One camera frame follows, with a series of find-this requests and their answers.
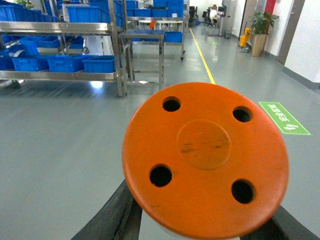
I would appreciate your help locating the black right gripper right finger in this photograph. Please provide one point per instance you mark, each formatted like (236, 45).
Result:
(282, 226)

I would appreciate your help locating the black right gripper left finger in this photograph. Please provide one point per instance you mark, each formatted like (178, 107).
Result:
(119, 219)

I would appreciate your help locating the orange cylinder cap 4680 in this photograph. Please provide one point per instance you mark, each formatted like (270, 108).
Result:
(205, 162)

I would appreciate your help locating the steel roller shelf rack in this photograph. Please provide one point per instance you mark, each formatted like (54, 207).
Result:
(84, 27)

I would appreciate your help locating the green floor sign sticker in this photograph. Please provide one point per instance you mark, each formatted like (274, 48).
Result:
(283, 119)

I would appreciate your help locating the blue plastic crate left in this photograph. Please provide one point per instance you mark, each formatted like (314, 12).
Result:
(100, 64)

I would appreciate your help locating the blue plastic crate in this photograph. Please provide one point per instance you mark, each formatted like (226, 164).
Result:
(100, 64)
(66, 63)

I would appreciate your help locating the blue plastic crate right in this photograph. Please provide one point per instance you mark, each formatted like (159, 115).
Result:
(66, 63)

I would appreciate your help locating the yellow mop bucket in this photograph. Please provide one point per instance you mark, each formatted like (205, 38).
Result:
(243, 39)

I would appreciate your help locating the tall potted plant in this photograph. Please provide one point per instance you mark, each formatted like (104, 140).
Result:
(261, 24)

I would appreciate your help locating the seated person in white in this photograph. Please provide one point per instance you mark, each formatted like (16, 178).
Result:
(214, 16)

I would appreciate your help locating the steel table frame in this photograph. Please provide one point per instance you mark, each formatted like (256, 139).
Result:
(143, 55)

